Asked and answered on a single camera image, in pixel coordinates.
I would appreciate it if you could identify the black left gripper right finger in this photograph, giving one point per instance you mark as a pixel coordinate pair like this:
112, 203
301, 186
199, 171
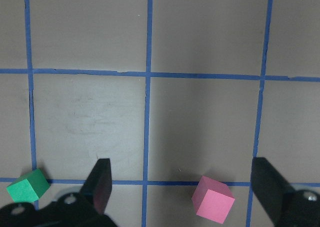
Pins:
272, 190

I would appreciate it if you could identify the green cube near left base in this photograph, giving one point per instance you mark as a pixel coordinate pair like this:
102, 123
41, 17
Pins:
29, 187

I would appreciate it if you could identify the pink cube near centre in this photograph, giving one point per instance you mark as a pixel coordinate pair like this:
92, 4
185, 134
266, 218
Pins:
212, 200

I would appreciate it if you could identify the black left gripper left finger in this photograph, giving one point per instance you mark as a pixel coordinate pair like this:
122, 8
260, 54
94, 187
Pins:
98, 186

